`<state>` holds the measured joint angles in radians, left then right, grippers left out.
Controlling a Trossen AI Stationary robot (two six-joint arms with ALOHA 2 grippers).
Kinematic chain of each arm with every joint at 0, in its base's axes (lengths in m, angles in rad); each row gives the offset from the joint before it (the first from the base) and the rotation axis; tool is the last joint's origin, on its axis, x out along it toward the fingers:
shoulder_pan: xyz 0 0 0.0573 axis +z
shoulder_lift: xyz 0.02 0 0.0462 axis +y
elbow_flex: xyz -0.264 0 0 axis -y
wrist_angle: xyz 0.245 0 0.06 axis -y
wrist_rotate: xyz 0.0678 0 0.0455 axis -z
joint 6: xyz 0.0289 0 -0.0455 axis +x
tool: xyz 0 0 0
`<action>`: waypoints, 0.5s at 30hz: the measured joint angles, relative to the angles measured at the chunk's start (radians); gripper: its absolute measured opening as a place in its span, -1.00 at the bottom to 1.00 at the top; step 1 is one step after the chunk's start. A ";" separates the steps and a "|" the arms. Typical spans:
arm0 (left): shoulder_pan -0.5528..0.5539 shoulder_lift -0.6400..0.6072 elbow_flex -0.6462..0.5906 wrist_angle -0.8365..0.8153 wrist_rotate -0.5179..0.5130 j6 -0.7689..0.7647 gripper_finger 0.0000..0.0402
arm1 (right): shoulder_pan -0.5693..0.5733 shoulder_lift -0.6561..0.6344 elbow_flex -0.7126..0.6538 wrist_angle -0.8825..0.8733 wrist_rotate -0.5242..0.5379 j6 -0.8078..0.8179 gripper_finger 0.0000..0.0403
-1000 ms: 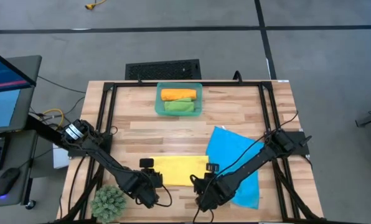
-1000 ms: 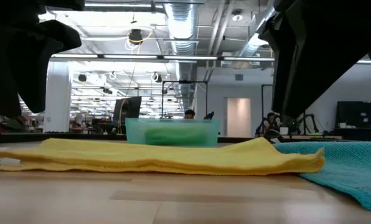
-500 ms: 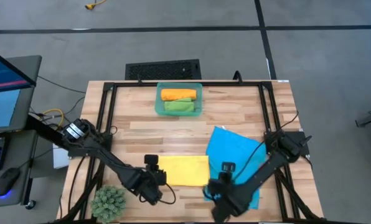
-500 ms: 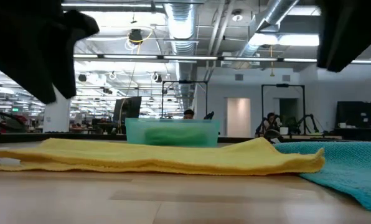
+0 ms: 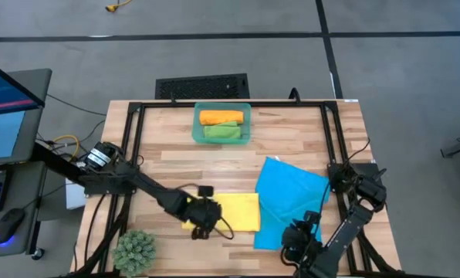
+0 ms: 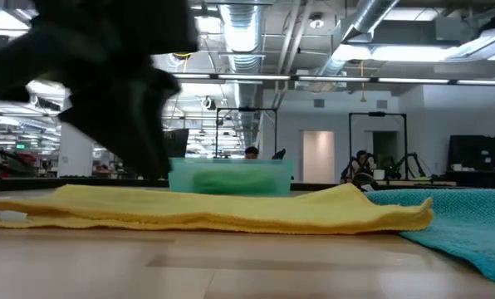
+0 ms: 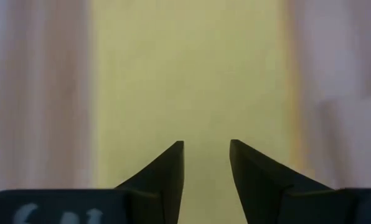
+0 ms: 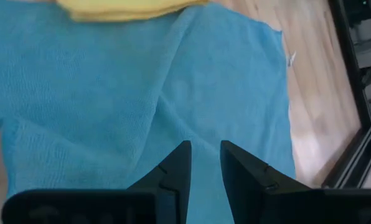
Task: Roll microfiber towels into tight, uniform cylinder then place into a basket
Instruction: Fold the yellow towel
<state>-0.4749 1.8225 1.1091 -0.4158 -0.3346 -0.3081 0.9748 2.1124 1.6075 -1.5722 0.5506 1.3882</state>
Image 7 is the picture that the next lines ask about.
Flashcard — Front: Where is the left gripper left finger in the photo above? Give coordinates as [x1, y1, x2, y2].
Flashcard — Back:
[0, 140, 186, 224]

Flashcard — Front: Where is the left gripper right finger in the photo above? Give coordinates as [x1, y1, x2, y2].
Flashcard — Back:
[229, 139, 371, 224]

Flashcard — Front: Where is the yellow microfiber towel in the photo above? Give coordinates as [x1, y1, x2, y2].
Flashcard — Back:
[90, 0, 301, 224]

